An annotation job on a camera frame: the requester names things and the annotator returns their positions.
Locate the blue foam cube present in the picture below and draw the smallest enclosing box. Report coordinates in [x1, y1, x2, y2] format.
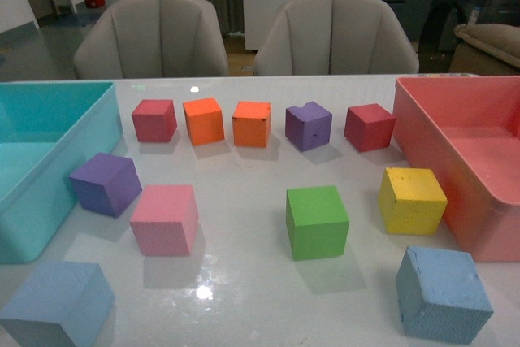
[396, 246, 494, 345]
[1, 261, 115, 346]

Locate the right orange foam cube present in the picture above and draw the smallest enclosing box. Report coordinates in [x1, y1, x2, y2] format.
[232, 101, 271, 148]

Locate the orange foam cube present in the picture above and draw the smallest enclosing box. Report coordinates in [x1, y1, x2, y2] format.
[232, 101, 271, 148]
[183, 98, 225, 146]

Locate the notched purple foam cube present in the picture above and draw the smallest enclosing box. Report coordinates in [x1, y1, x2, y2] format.
[285, 102, 332, 152]

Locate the left orange foam cube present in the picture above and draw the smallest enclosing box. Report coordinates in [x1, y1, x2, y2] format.
[183, 98, 225, 146]

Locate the green foam cube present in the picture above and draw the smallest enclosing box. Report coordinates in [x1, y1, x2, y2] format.
[286, 185, 349, 261]

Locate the left red foam cube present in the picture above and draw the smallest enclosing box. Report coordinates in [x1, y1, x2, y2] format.
[132, 99, 177, 143]

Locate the red foam cube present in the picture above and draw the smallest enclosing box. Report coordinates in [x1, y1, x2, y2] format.
[344, 103, 396, 153]
[132, 99, 177, 143]

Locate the right red foam cube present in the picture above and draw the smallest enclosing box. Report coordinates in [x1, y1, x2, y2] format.
[344, 103, 396, 153]

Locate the pink foam cube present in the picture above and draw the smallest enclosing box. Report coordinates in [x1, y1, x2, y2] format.
[130, 184, 199, 257]

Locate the right grey armchair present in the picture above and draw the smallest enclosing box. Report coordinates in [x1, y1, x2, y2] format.
[253, 0, 419, 76]

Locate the grey armchair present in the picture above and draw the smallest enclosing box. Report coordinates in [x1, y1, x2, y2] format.
[253, 0, 419, 76]
[73, 0, 228, 80]

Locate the left grey armchair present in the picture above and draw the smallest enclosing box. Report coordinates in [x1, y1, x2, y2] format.
[73, 0, 228, 80]

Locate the left purple foam cube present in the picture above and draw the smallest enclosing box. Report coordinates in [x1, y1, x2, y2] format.
[69, 153, 142, 217]

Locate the yellow foam cube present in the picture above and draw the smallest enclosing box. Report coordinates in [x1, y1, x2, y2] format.
[378, 167, 448, 236]

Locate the pink plastic bin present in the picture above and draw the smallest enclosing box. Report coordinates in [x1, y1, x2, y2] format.
[393, 76, 519, 262]

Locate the teal plastic bin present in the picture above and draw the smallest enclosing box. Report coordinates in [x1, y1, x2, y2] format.
[1, 81, 123, 264]

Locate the beige sofa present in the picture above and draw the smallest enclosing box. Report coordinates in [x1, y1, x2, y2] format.
[449, 24, 519, 76]

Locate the black appliance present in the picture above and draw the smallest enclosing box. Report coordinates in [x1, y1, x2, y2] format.
[419, 0, 519, 54]

